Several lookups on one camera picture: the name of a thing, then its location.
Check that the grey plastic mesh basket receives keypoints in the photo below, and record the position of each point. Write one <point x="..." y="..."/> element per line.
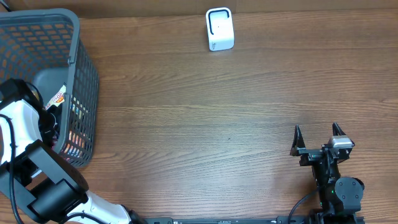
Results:
<point x="43" y="47"/>

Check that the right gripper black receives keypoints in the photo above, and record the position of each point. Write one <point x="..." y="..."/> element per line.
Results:
<point x="309" y="155"/>

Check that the white barcode scanner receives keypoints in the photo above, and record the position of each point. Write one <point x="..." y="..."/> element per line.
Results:
<point x="219" y="24"/>

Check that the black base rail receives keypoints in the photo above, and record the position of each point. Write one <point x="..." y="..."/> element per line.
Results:
<point x="277" y="220"/>

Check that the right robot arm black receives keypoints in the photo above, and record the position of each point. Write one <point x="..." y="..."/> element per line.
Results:
<point x="340" y="197"/>

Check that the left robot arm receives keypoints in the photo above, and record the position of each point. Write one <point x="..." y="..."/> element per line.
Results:
<point x="39" y="182"/>

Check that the orange yellow snack bag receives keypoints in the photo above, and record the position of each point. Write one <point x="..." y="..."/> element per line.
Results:
<point x="57" y="99"/>

